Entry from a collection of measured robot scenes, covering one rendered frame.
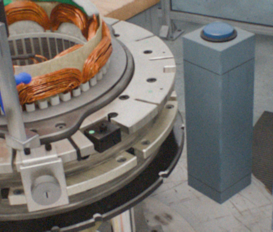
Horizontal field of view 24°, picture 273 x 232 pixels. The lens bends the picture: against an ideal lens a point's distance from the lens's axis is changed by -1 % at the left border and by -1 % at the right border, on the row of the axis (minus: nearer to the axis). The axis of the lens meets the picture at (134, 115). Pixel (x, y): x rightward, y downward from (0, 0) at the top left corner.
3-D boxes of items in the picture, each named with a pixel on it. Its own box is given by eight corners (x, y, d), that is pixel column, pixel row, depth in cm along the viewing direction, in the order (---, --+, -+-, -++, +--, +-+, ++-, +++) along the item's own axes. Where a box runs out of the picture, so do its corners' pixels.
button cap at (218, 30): (219, 42, 84) (219, 35, 83) (197, 34, 86) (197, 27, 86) (239, 33, 86) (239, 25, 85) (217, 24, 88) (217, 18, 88)
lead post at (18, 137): (25, 155, 54) (0, 28, 48) (6, 145, 56) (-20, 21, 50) (41, 145, 55) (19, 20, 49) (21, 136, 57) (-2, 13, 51)
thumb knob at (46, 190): (33, 201, 54) (28, 178, 53) (62, 195, 54) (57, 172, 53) (34, 210, 53) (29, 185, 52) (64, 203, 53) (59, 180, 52)
